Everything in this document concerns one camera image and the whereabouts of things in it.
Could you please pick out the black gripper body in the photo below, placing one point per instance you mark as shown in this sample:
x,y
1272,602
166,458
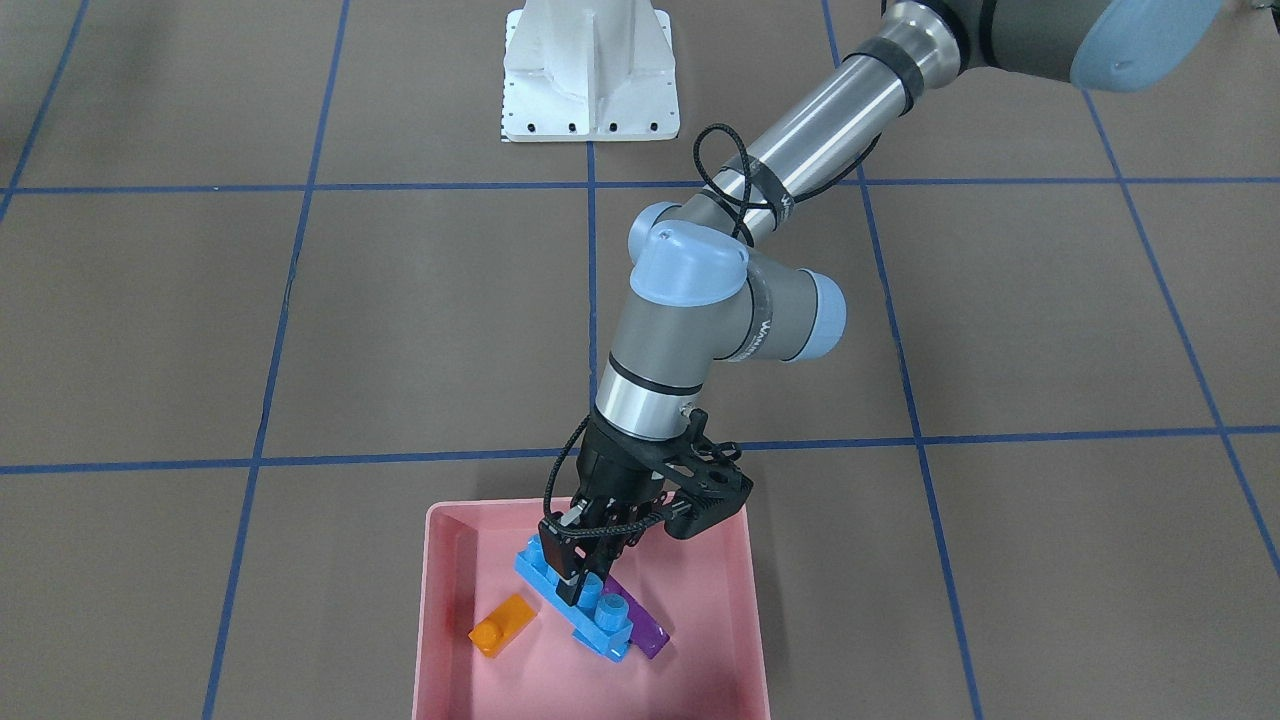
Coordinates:
x,y
614,470

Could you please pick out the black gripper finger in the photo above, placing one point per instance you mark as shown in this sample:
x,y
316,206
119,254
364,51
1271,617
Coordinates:
x,y
622,534
574,559

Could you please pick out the purple block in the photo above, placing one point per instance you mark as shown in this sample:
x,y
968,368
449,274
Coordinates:
x,y
647,635

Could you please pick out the orange block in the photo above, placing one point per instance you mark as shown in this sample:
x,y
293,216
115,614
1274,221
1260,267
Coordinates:
x,y
492,634

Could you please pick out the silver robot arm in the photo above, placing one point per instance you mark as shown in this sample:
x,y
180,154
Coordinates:
x,y
704,288

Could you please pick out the pink plastic box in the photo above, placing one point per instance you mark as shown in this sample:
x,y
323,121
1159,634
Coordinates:
x,y
702,591

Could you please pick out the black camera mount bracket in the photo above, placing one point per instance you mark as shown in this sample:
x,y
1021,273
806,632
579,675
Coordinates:
x,y
710,485

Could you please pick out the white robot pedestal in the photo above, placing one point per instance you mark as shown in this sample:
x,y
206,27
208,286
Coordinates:
x,y
589,71

